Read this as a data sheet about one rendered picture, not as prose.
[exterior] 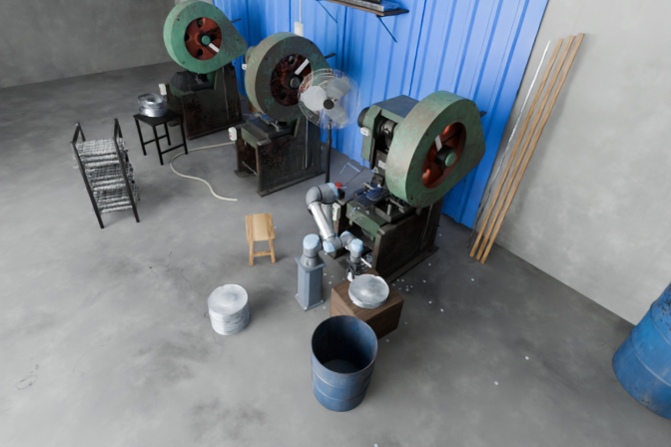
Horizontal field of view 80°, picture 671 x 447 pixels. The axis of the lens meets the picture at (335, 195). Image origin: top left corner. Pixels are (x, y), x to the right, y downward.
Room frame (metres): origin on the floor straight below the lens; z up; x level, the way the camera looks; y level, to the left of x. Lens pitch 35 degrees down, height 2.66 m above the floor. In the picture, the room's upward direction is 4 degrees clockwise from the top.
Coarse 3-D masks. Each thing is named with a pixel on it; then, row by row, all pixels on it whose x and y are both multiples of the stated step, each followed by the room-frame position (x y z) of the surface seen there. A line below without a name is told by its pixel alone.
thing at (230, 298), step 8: (216, 288) 2.07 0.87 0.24; (224, 288) 2.08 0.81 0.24; (232, 288) 2.09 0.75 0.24; (240, 288) 2.10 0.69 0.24; (216, 296) 2.00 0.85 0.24; (224, 296) 2.00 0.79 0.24; (232, 296) 2.01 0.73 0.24; (240, 296) 2.02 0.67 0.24; (208, 304) 1.92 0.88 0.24; (216, 304) 1.93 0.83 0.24; (224, 304) 1.93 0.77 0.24; (232, 304) 1.94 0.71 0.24; (240, 304) 1.94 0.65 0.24; (216, 312) 1.86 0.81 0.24; (224, 312) 1.86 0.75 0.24
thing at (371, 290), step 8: (352, 280) 2.12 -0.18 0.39; (360, 280) 2.12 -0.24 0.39; (368, 280) 2.13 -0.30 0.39; (376, 280) 2.13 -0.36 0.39; (352, 288) 2.04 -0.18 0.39; (360, 288) 2.04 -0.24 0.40; (368, 288) 2.04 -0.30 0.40; (376, 288) 2.05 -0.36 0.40; (384, 288) 2.06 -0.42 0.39; (360, 296) 1.97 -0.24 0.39; (368, 296) 1.97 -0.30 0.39; (376, 296) 1.98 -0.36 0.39; (384, 296) 1.98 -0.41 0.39
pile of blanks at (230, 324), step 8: (248, 304) 2.01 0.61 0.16; (240, 312) 1.90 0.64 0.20; (248, 312) 1.99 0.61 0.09; (216, 320) 1.85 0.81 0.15; (224, 320) 1.84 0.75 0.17; (232, 320) 1.85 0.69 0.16; (240, 320) 1.89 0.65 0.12; (248, 320) 1.97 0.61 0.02; (216, 328) 1.86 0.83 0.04; (224, 328) 1.84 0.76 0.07; (232, 328) 1.85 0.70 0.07; (240, 328) 1.88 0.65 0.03
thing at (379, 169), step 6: (378, 150) 2.78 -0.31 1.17; (384, 150) 2.79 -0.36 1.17; (378, 156) 2.77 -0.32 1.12; (384, 156) 2.73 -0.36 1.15; (378, 162) 2.76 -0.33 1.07; (384, 162) 2.72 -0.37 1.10; (378, 168) 2.76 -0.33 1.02; (384, 168) 2.71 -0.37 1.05; (378, 174) 2.74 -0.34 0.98; (384, 174) 2.71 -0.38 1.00; (378, 180) 2.71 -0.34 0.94; (384, 180) 2.70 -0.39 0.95; (384, 186) 2.70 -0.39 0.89
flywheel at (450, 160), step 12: (444, 132) 2.59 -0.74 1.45; (456, 132) 2.67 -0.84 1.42; (432, 144) 2.47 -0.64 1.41; (444, 144) 2.51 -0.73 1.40; (456, 144) 2.70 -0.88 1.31; (432, 156) 2.44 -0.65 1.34; (444, 156) 2.40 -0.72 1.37; (456, 156) 2.69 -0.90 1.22; (432, 168) 2.52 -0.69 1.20; (444, 168) 2.41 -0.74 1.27; (432, 180) 2.55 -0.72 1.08
